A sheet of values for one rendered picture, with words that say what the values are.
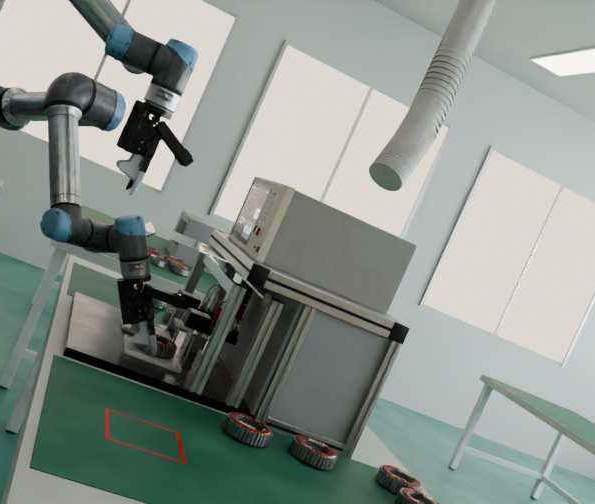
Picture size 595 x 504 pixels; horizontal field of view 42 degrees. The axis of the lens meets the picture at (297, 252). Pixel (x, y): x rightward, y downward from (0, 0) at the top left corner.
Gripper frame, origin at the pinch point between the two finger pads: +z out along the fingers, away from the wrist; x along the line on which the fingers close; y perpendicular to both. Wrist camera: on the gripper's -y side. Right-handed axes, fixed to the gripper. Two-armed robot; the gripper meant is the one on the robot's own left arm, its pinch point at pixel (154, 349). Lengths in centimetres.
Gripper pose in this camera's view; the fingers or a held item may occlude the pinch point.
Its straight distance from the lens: 206.3
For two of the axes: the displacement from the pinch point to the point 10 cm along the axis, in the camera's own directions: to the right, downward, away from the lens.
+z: 0.9, 9.8, 1.8
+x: 2.4, 1.5, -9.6
